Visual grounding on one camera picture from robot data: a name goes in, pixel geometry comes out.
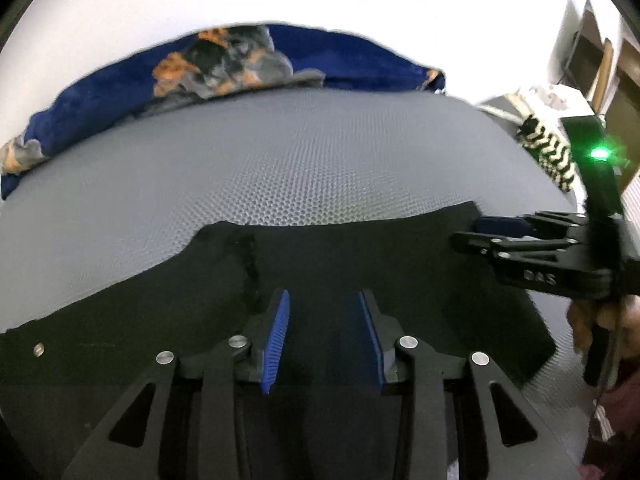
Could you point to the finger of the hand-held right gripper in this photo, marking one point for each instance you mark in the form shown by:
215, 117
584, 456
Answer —
520, 250
500, 225

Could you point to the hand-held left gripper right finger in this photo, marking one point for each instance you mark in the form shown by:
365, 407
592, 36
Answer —
372, 335

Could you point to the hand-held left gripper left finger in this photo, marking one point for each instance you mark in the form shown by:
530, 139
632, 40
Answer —
277, 335

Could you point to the black pants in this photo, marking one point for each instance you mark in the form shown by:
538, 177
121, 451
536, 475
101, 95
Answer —
325, 260

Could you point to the person's right hand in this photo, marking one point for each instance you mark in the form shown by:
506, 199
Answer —
580, 330

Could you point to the black and white striped cloth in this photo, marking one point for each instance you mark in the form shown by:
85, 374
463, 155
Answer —
550, 155

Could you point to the person's dark red clothing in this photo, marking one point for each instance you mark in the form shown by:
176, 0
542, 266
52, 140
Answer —
620, 410

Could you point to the grey mesh mattress pad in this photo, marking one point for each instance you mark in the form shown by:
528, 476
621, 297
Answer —
300, 160

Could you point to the wooden cabinet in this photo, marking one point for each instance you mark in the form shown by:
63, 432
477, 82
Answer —
600, 60

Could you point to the blue floral blanket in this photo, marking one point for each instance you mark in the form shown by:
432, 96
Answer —
350, 55

